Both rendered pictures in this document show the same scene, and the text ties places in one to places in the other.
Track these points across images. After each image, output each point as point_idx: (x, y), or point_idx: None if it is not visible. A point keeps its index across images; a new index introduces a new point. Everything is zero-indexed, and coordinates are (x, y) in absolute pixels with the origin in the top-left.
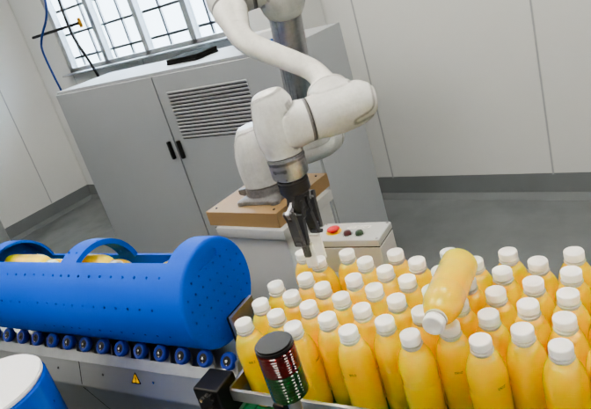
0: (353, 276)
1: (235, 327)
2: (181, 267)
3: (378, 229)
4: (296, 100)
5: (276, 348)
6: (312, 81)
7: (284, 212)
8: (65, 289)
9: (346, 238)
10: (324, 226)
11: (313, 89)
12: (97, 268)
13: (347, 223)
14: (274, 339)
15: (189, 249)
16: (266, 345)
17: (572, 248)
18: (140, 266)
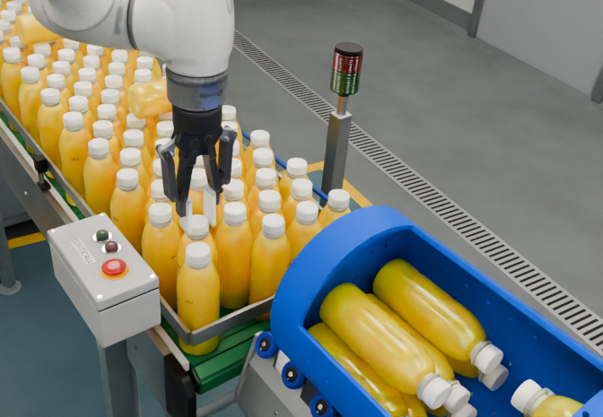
0: (196, 172)
1: None
2: (393, 209)
3: (76, 228)
4: None
5: (349, 43)
6: None
7: (232, 131)
8: None
9: (124, 243)
10: (107, 296)
11: None
12: (555, 326)
13: (81, 272)
14: (347, 47)
15: (372, 211)
16: (353, 47)
17: (46, 92)
18: (460, 258)
